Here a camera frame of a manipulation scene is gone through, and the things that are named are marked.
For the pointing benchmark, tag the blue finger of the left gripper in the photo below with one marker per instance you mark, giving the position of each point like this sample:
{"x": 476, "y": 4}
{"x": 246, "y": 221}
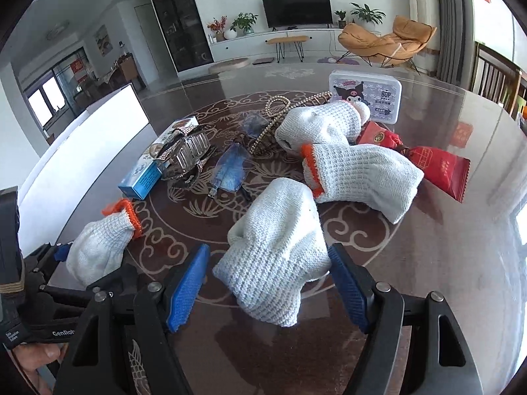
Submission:
{"x": 62, "y": 252}

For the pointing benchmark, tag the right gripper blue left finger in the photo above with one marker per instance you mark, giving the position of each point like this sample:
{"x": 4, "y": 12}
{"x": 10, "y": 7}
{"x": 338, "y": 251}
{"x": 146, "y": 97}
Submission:
{"x": 97, "y": 358}

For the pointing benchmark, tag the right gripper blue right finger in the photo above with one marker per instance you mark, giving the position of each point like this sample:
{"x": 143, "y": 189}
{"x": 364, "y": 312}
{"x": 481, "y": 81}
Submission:
{"x": 439, "y": 360}

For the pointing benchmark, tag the large white knit glove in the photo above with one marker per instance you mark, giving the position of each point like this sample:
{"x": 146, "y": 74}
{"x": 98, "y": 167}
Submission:
{"x": 98, "y": 249}

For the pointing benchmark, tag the blue white medicine box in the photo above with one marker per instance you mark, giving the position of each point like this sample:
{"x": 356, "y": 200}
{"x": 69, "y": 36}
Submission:
{"x": 143, "y": 176}

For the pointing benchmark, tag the beaded hair clip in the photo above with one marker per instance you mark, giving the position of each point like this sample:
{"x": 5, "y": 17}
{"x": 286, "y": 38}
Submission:
{"x": 275, "y": 110}

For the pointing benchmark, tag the red snack packet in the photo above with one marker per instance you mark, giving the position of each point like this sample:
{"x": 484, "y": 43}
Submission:
{"x": 443, "y": 169}

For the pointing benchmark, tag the clear plastic cartoon box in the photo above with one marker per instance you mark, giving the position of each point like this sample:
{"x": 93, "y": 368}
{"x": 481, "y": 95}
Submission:
{"x": 381, "y": 93}

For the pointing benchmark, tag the person's left hand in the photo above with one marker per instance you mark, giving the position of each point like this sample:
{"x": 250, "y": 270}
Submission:
{"x": 29, "y": 357}

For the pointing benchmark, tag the white storage box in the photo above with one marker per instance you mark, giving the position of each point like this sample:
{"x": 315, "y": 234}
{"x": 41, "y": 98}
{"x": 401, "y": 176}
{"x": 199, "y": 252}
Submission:
{"x": 71, "y": 165}

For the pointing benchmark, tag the round floor cushion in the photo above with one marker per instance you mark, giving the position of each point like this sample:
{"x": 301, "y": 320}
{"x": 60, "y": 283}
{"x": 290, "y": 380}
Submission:
{"x": 229, "y": 65}

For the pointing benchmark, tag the small wooden bench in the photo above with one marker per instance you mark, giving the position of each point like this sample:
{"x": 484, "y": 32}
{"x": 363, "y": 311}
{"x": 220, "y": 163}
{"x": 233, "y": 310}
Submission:
{"x": 281, "y": 45}

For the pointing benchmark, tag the red flower vase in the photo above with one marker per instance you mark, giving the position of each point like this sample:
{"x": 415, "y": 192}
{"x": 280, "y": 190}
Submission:
{"x": 220, "y": 30}

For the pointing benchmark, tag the green potted plant left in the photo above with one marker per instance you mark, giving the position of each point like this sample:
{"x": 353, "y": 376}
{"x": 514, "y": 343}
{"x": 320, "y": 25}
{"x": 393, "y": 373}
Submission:
{"x": 244, "y": 23}

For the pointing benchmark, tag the green potted plant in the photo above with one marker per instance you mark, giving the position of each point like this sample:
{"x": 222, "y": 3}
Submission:
{"x": 366, "y": 17}
{"x": 244, "y": 23}

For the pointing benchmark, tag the white tv cabinet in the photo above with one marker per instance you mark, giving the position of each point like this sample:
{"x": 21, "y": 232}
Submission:
{"x": 323, "y": 43}

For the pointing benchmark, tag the dark display cabinet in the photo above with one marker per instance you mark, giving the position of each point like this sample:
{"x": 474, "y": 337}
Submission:
{"x": 183, "y": 33}

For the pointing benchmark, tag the black television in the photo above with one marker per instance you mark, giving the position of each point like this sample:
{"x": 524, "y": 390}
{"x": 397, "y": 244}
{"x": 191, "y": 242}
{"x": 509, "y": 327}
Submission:
{"x": 293, "y": 13}

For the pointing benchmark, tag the small potted plant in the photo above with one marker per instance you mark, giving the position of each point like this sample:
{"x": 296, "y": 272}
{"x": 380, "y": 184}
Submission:
{"x": 342, "y": 18}

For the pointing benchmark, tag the wooden dining chair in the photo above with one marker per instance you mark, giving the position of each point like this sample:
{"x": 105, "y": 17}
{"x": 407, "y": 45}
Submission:
{"x": 499, "y": 80}

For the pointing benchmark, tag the green potted plant right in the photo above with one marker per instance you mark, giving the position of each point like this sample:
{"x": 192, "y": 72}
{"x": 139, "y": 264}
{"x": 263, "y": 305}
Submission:
{"x": 366, "y": 17}

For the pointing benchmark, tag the orange lounge chair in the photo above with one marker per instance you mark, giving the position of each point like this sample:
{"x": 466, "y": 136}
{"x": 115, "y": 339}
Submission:
{"x": 409, "y": 42}

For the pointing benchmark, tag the grey curtain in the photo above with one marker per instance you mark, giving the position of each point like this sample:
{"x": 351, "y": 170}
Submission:
{"x": 457, "y": 45}

